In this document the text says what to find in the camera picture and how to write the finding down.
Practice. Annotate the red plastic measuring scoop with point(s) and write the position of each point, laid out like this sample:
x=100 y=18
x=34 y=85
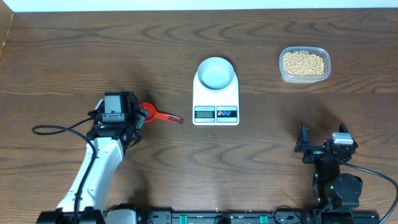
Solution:
x=154 y=114

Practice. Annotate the white digital kitchen scale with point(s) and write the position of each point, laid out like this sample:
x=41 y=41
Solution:
x=215 y=108

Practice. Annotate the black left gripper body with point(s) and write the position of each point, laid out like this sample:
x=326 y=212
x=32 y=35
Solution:
x=130 y=120

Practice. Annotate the clear plastic container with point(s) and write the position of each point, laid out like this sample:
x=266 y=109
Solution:
x=306 y=50

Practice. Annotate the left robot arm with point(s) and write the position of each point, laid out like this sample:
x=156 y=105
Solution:
x=106 y=145

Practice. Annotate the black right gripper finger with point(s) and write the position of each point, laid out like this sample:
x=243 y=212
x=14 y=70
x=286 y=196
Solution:
x=342 y=128
x=302 y=143

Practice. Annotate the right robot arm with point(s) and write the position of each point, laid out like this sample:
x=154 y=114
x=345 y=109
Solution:
x=337 y=193

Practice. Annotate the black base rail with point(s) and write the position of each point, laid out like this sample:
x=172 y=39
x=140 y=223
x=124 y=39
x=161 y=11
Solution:
x=248 y=217

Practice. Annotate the grey round bowl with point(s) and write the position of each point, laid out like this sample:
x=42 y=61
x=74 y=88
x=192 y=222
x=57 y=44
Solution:
x=216 y=73

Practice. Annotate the pile of soybeans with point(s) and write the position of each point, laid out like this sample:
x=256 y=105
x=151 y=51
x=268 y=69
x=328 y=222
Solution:
x=303 y=65

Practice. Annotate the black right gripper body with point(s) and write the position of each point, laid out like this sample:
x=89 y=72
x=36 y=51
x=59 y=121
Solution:
x=313 y=155

